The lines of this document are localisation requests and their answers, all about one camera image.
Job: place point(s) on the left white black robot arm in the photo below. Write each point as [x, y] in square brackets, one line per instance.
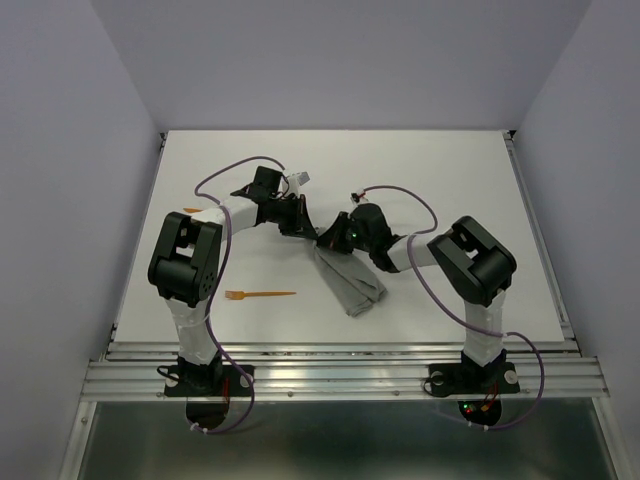
[190, 252]

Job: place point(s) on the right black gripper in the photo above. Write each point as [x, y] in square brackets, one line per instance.
[331, 236]

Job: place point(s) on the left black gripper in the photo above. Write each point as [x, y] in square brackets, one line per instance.
[301, 223]

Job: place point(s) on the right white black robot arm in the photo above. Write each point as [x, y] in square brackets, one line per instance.
[478, 267]

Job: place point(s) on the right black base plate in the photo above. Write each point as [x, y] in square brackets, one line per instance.
[446, 379]

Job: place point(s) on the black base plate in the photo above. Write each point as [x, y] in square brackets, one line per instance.
[446, 379]
[228, 382]

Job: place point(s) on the aluminium rail frame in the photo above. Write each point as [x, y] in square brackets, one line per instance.
[125, 423]

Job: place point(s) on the grey cloth napkin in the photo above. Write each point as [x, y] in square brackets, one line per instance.
[356, 287]

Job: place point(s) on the orange plastic fork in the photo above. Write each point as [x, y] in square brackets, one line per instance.
[235, 295]

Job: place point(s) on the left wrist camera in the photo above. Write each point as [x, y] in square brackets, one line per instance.
[294, 181]

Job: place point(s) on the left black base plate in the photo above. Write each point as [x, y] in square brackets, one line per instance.
[228, 382]

